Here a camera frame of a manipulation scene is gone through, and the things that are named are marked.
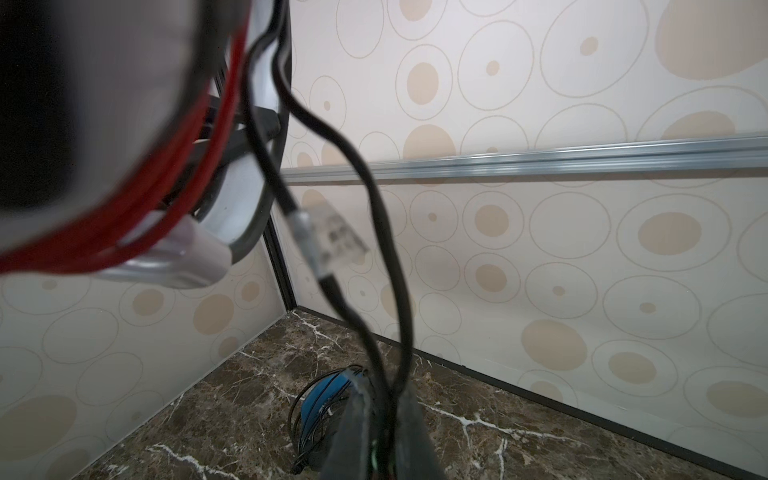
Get black headphones blue headband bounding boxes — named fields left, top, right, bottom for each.
left=286, top=364, right=367, bottom=475

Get red headphone cable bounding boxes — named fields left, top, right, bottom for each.
left=0, top=0, right=416, bottom=469

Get white headphones black pads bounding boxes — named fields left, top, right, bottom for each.
left=1, top=1, right=288, bottom=289

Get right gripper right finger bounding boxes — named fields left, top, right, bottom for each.
left=394, top=383, right=446, bottom=480

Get horizontal aluminium rail back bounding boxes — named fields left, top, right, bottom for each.
left=280, top=133, right=768, bottom=186

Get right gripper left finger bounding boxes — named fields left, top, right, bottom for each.
left=320, top=369, right=374, bottom=480

